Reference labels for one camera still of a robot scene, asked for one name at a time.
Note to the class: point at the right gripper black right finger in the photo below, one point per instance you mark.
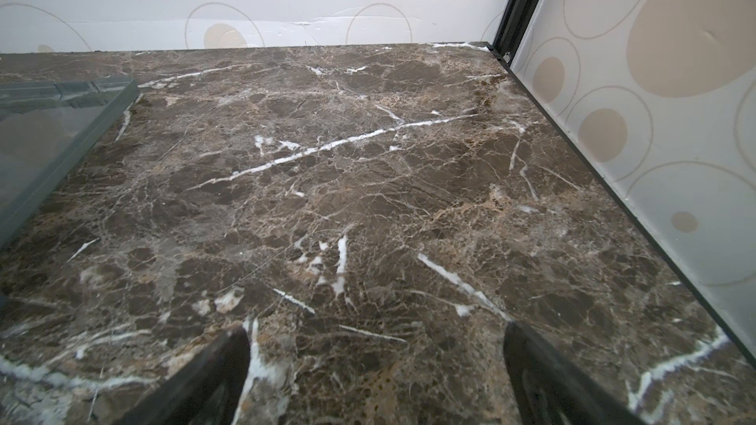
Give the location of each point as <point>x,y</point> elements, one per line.
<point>550,389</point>

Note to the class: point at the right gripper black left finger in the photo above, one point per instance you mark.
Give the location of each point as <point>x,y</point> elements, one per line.
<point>207,390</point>

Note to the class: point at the clear plastic compartment box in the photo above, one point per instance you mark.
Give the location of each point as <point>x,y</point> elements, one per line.
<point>46,129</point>

